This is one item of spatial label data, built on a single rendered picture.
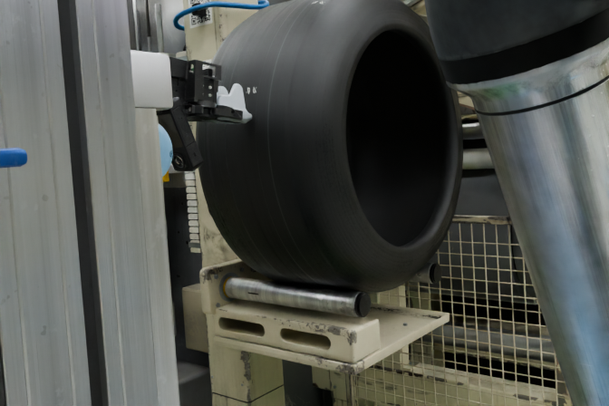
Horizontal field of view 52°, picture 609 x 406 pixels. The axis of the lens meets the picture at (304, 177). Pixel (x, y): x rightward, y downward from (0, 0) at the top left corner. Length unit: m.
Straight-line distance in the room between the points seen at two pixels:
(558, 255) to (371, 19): 0.82
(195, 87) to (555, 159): 0.66
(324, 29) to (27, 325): 0.88
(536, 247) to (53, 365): 0.26
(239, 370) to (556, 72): 1.24
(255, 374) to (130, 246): 1.22
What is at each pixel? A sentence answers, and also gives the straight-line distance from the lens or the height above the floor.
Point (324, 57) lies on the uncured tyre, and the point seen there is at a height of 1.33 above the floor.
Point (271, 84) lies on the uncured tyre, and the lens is 1.03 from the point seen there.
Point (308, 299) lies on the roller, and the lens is 1.19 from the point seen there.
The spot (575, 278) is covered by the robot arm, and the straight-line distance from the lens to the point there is 0.38.
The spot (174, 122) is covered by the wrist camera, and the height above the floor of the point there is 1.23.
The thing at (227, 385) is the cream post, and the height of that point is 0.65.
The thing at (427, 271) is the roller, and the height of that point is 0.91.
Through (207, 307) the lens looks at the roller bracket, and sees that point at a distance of 1.33.
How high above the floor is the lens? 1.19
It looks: 3 degrees down
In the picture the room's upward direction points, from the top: 4 degrees counter-clockwise
